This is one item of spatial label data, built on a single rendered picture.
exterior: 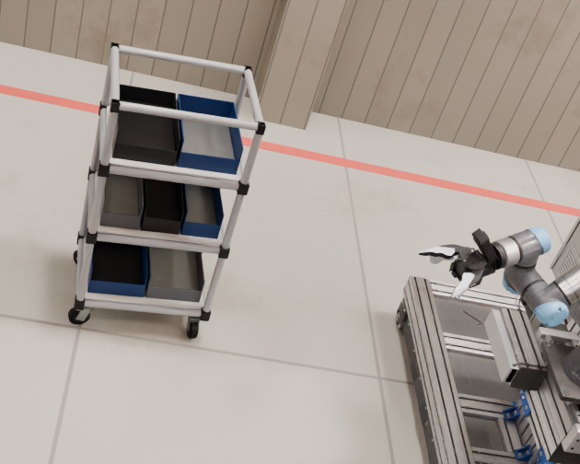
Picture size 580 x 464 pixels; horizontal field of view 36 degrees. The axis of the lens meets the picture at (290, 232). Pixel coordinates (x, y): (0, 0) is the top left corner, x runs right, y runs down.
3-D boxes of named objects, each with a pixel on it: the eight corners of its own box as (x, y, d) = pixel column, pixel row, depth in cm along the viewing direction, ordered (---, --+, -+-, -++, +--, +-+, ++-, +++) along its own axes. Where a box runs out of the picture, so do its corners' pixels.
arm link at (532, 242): (549, 260, 236) (557, 237, 231) (516, 272, 232) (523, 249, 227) (530, 241, 241) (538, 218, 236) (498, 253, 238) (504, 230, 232)
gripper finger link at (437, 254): (414, 265, 230) (450, 272, 230) (419, 250, 225) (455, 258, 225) (415, 256, 232) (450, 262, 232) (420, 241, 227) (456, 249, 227)
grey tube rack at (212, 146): (65, 332, 332) (105, 104, 273) (69, 259, 364) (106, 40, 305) (206, 343, 347) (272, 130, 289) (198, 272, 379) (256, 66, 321)
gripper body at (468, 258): (461, 292, 228) (500, 278, 232) (469, 272, 221) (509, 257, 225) (446, 271, 232) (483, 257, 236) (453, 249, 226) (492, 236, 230)
